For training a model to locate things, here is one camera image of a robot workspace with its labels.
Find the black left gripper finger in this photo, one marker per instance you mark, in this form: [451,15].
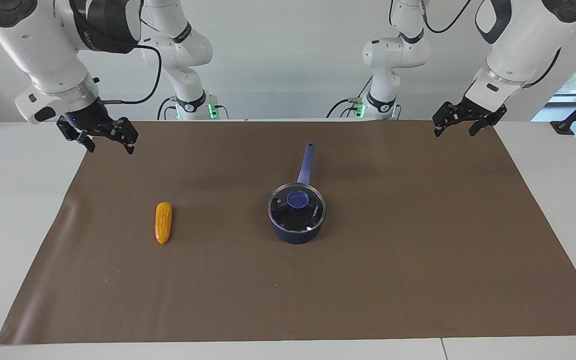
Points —
[482,125]
[445,117]

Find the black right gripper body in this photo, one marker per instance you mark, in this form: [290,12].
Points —
[90,119]

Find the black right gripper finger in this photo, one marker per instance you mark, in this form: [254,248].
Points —
[127,132]
[87,140]

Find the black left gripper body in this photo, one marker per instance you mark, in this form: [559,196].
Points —
[470,111]

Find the yellow toy corn cob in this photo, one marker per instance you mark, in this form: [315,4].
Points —
[163,222]

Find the glass lid purple knob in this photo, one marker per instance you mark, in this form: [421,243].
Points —
[296,207]

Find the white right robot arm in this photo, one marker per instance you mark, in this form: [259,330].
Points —
[43,55]

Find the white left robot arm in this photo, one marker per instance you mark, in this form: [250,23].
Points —
[523,45]

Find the brown table mat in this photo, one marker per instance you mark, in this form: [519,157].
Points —
[288,290]

